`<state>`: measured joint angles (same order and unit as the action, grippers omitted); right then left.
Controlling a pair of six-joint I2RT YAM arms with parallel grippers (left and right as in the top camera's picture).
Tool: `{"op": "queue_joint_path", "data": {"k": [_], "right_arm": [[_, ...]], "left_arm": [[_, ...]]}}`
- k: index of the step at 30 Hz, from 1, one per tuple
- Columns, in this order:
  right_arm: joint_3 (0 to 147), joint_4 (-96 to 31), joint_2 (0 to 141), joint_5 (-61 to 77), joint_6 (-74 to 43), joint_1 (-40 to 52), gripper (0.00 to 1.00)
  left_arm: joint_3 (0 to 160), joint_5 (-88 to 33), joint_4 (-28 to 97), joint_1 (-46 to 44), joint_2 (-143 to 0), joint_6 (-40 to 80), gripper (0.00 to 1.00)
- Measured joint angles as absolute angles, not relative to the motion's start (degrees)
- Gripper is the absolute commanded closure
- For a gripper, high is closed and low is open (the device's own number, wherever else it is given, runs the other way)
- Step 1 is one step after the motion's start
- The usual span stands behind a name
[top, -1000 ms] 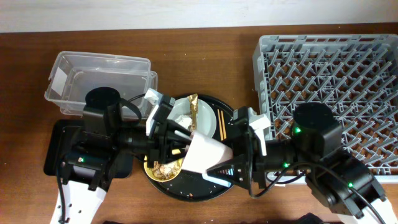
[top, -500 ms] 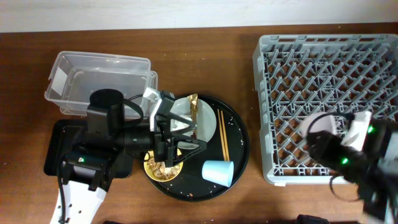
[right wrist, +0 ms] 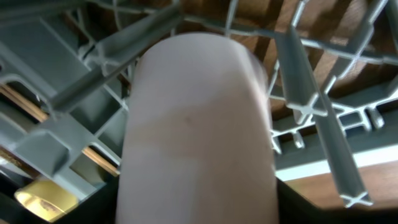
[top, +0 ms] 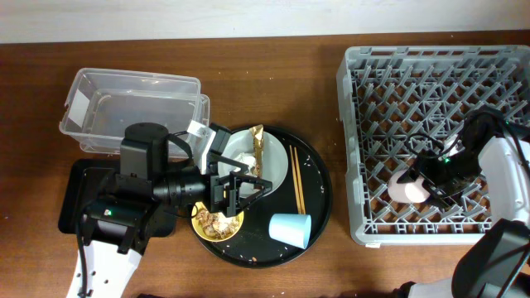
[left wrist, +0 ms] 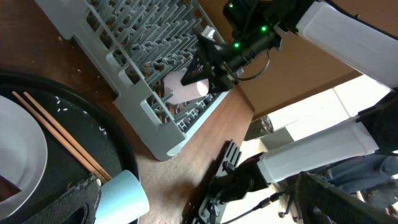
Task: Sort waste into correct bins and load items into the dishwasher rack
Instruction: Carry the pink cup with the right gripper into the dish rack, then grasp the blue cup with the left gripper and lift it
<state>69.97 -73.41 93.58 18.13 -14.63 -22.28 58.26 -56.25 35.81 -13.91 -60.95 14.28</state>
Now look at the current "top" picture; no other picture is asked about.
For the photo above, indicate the light blue cup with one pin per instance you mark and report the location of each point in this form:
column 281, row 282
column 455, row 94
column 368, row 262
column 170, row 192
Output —
column 291, row 229

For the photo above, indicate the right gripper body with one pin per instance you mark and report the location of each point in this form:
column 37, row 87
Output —
column 450, row 170

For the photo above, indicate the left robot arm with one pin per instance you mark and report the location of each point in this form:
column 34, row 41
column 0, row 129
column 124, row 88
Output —
column 159, row 175

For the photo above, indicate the grey dishwasher rack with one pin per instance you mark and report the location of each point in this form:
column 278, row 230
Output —
column 398, row 100

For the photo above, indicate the yellow bowl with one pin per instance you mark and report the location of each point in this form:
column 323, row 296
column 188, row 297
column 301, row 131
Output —
column 197, row 229

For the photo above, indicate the grey plate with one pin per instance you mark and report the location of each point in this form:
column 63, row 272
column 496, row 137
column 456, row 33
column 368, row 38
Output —
column 274, row 155

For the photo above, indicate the crumpled white tissue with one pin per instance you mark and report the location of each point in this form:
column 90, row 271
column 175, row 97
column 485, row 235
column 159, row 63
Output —
column 248, row 159

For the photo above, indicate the pink cup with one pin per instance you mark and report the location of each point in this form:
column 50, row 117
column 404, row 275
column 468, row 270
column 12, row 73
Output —
column 407, row 192

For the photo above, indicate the clear plastic bin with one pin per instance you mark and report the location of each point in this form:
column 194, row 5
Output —
column 102, row 103

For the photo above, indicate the left wooden chopstick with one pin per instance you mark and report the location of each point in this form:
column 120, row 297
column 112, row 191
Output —
column 295, row 181

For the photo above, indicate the wooden chopstick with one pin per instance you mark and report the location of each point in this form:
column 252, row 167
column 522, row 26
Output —
column 297, row 170
column 295, row 181

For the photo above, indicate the black rectangular tray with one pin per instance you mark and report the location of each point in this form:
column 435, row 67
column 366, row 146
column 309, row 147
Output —
column 85, row 179

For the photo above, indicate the food scraps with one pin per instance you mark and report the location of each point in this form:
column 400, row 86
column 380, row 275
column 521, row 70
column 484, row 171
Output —
column 217, row 226

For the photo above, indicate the right wooden chopstick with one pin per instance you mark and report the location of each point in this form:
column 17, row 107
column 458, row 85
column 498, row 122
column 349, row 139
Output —
column 297, row 170

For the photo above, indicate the round black tray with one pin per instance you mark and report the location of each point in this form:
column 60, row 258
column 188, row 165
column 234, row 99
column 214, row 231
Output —
column 252, row 246

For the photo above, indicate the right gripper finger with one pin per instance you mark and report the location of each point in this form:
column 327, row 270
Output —
column 413, row 173
column 440, row 197

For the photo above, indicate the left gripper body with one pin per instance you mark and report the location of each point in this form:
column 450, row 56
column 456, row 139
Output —
column 219, row 203

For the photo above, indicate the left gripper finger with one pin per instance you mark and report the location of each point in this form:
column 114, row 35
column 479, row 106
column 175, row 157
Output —
column 232, row 176
column 250, row 194

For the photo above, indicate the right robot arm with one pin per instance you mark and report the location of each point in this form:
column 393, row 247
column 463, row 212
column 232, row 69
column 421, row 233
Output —
column 499, row 150

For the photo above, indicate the gold snack wrapper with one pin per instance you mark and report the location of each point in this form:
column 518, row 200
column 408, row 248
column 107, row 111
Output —
column 257, row 133

